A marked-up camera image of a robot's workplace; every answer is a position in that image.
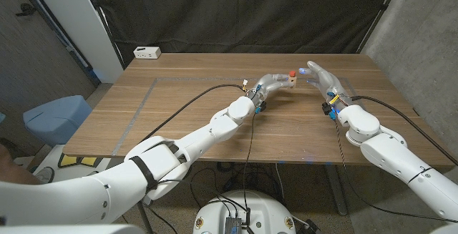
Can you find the grey table leg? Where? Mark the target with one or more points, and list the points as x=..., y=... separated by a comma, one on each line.
x=146, y=218
x=336, y=191

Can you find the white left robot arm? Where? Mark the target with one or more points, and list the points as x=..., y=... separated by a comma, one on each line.
x=171, y=155

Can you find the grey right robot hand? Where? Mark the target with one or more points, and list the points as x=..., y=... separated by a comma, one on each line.
x=325, y=82

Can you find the black curtain frame pole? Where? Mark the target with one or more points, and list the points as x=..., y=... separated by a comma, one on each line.
x=103, y=23
x=379, y=14

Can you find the red-headed wooden screw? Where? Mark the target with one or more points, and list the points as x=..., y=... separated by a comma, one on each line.
x=292, y=73

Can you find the person's bare leg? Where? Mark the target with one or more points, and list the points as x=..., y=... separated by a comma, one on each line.
x=12, y=167

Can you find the blue stool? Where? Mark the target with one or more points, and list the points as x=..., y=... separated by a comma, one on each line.
x=57, y=119

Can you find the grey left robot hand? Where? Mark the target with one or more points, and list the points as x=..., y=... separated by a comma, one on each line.
x=268, y=85

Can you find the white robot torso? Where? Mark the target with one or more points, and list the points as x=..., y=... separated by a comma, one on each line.
x=264, y=209

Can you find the white power strip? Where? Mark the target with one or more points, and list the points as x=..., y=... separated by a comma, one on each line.
x=146, y=52

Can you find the grey electronics box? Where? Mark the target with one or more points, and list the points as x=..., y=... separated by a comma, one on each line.
x=232, y=225

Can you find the white floor base plate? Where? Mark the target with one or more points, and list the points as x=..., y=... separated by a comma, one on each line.
x=50, y=153

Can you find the yellow and black mat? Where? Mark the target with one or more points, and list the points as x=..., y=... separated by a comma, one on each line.
x=71, y=160

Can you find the grey sneaker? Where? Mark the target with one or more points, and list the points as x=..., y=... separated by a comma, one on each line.
x=46, y=175

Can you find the black curtain backdrop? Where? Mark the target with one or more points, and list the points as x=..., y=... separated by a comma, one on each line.
x=232, y=12

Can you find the wooden block with holes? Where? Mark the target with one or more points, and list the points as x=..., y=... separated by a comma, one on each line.
x=292, y=81

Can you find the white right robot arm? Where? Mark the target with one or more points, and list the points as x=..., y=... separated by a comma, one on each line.
x=393, y=159

